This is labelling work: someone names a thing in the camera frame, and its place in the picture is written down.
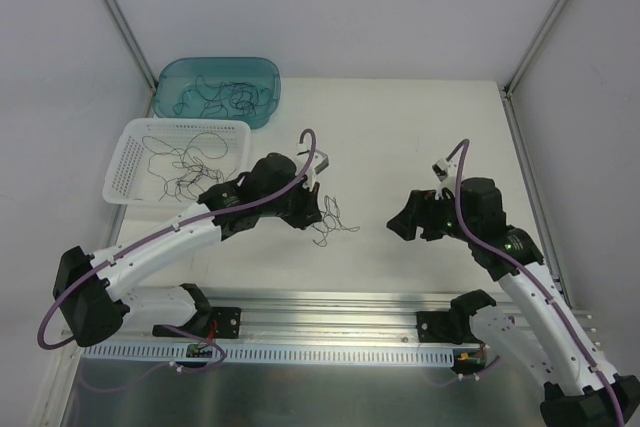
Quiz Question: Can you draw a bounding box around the purple black cable bundle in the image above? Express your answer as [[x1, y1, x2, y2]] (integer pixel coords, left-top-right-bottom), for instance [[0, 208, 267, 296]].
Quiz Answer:
[[312, 194, 361, 248]]

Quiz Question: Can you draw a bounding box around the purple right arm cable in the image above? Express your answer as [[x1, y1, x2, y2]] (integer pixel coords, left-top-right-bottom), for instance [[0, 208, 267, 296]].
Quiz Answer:
[[444, 138, 626, 427]]

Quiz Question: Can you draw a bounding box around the white perforated plastic basket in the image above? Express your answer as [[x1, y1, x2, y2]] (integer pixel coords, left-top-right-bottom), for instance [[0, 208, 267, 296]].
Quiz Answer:
[[102, 118, 251, 207]]

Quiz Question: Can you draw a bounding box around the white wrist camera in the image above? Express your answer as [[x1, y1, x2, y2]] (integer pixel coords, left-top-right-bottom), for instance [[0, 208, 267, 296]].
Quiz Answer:
[[294, 144, 329, 191], [432, 158, 458, 199]]

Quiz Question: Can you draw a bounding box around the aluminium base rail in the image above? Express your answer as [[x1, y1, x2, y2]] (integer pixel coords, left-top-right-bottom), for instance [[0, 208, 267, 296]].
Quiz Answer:
[[59, 289, 601, 351]]

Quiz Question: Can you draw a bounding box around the black white striped cable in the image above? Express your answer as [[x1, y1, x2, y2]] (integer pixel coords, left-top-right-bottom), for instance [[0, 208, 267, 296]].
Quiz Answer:
[[172, 166, 227, 201]]

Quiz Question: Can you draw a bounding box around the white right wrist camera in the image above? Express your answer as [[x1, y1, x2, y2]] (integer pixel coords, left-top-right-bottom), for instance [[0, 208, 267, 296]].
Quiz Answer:
[[432, 158, 458, 199]]

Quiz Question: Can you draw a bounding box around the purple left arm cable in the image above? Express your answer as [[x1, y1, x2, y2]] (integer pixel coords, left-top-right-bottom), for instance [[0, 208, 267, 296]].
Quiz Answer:
[[37, 128, 319, 349]]

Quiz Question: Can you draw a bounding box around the right aluminium frame post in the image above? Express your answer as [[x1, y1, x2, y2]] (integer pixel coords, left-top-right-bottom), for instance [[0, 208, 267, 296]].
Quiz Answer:
[[503, 0, 571, 99]]

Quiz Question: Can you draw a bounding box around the left aluminium frame post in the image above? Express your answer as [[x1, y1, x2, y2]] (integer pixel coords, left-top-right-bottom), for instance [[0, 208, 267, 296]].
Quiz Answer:
[[101, 0, 158, 92]]

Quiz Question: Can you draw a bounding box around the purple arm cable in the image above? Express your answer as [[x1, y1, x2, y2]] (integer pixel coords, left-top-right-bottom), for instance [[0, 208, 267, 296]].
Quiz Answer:
[[37, 128, 319, 349], [444, 138, 626, 427]]

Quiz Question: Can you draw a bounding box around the aluminium frame post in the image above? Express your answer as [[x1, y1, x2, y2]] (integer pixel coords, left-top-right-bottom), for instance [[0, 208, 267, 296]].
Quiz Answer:
[[503, 0, 571, 99], [101, 0, 158, 92]]

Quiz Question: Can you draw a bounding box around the separated thin dark cable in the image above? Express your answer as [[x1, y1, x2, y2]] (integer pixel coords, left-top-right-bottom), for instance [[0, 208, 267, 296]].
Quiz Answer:
[[172, 74, 274, 118]]

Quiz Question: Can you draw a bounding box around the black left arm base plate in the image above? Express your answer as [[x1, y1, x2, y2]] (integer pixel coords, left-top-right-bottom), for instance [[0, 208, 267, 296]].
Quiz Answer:
[[152, 306, 242, 340]]

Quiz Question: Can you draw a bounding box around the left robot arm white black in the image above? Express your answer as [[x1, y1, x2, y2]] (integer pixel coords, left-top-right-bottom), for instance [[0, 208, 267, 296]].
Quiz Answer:
[[50, 151, 329, 347]]

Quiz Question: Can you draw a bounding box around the white slotted cable duct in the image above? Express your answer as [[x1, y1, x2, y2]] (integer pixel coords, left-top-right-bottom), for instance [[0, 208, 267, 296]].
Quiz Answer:
[[84, 340, 455, 368]]

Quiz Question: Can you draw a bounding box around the teal translucent plastic tub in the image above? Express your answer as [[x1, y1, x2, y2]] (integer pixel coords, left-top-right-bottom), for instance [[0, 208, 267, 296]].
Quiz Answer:
[[152, 57, 281, 129]]

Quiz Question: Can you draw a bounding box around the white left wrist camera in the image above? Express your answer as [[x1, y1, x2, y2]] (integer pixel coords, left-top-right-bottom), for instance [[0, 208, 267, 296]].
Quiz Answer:
[[294, 144, 329, 191]]

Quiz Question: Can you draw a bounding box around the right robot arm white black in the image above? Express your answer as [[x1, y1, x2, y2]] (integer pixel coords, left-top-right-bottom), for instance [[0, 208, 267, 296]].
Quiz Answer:
[[387, 178, 639, 426]]

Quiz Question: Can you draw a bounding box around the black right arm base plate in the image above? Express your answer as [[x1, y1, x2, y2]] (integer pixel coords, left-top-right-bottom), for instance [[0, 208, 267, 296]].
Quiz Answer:
[[416, 310, 480, 345]]

